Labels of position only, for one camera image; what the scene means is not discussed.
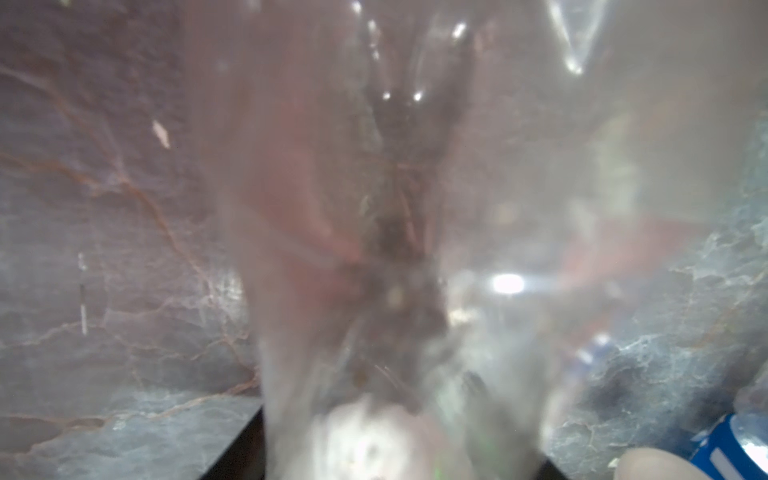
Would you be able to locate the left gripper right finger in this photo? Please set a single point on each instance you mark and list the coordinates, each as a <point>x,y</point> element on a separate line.
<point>549,471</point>

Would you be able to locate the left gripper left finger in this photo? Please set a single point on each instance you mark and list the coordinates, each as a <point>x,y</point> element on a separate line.
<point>245,457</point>

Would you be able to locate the blue Pocari label bottle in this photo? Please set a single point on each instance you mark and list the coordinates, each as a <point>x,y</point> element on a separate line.
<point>734,449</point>

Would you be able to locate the red Coca-Cola label bottle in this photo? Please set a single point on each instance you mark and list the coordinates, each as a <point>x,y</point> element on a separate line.
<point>440,211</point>

